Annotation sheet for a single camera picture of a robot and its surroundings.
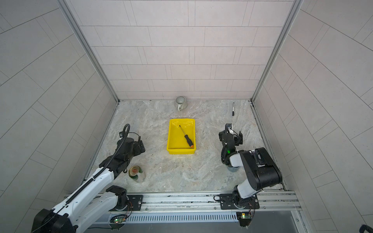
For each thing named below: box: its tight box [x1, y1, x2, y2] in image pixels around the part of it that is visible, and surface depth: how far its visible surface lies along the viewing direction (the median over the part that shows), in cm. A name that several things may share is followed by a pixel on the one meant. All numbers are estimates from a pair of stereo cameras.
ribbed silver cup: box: [174, 96, 187, 112], surface depth 108 cm
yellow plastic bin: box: [166, 118, 197, 155], surface depth 96 cm
